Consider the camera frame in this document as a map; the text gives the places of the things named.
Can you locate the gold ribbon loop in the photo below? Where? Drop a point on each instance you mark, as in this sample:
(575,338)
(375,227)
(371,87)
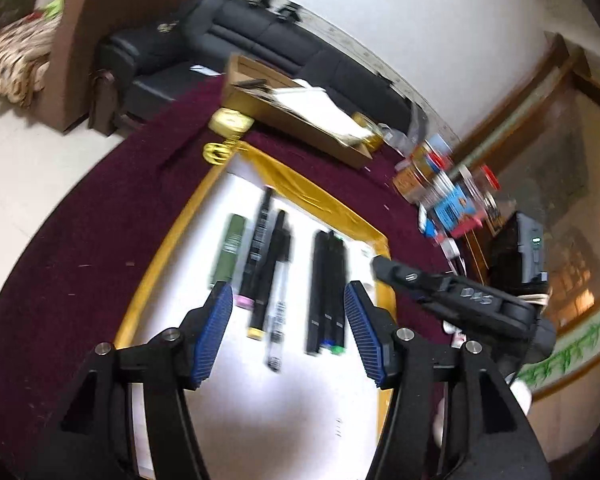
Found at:
(219,154)

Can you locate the patterned blanket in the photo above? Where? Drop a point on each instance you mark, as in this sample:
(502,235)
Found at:
(10,60)

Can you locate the clear plastic jar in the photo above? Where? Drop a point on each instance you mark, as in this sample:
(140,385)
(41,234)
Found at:
(412,180)

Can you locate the olive green tube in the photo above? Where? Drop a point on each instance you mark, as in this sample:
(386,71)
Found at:
(227,252)

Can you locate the stack of tape rolls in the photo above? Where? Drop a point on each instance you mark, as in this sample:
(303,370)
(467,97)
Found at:
(437,152)

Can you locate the black marker blue cap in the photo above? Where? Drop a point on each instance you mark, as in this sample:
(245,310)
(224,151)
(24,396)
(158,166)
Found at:
(328,300)

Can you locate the gold tape roll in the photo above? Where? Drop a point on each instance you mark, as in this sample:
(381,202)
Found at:
(231,121)

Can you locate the wooden glass cabinet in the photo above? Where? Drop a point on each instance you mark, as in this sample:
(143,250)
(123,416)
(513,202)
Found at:
(580,210)

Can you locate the black marker yellow end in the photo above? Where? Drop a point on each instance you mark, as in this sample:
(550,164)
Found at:
(270,280)

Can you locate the cardboard box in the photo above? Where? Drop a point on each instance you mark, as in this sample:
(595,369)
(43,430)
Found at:
(260,105)

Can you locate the white papers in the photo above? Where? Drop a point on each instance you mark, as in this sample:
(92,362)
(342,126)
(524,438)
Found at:
(310,110)

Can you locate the black marker pink end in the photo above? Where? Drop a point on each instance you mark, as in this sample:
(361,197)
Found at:
(257,250)

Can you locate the black leather sofa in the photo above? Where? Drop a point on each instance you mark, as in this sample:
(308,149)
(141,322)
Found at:
(240,35)

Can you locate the person's right hand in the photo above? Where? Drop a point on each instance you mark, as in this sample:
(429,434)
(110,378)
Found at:
(521,390)

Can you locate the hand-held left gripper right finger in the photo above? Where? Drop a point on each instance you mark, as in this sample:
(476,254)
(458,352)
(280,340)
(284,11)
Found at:
(365,335)

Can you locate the brown armchair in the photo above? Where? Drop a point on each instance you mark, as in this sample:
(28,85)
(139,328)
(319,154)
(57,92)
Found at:
(95,25)

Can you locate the gold-framed white board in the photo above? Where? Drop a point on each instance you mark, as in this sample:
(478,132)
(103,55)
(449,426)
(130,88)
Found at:
(290,410)

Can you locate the small black sofa ornament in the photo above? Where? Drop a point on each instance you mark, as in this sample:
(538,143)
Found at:
(275,2)

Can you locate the thick plain black marker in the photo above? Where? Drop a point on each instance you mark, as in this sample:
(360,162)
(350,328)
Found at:
(317,290)

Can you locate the black marker green end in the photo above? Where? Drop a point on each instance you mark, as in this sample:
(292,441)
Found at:
(339,300)

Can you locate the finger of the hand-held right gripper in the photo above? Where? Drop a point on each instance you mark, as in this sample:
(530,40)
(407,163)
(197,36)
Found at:
(410,280)

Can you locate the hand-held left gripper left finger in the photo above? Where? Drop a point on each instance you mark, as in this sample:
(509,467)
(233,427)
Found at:
(212,332)

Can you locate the clear jar red lid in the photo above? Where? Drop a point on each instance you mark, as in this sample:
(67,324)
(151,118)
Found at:
(482,185)

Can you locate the clear gel pen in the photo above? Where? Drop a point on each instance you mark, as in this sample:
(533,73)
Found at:
(279,320)

